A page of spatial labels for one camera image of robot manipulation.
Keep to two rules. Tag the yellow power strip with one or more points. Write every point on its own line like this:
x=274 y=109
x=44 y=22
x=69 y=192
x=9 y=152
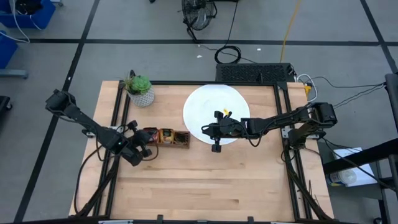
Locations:
x=308 y=90

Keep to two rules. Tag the blue plastic bin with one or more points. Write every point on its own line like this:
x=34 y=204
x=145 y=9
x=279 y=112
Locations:
x=7 y=49
x=43 y=18

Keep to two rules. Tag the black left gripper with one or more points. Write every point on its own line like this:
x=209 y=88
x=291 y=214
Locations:
x=142 y=138

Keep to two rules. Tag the black metal stand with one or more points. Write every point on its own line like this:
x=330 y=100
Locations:
x=391 y=93

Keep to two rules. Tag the black perforated computer case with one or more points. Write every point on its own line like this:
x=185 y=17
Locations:
x=252 y=73

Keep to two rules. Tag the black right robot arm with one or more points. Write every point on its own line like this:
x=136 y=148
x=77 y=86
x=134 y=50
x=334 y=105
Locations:
x=286 y=119

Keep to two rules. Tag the black floor fan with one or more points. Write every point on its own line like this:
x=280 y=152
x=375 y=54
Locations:
x=199 y=12

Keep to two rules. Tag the red strawberry tea packet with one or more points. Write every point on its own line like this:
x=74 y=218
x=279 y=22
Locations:
x=152 y=132

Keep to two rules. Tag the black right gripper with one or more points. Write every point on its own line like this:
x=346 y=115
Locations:
x=225 y=129

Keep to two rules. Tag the white round plate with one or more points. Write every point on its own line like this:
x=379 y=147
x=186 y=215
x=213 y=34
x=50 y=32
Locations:
x=202 y=102

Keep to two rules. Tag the yellow mango tea packet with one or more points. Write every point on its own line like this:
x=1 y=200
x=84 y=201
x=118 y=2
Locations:
x=167 y=134

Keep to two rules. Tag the brown wooden tea box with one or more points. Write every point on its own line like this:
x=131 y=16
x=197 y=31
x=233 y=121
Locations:
x=180 y=140

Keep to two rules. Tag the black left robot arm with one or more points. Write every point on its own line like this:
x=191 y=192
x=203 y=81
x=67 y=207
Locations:
x=93 y=130

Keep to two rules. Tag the white cardboard box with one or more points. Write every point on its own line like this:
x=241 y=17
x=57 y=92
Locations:
x=351 y=177

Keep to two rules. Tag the succulent in white patterned pot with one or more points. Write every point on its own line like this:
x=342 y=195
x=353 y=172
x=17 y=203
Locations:
x=141 y=96

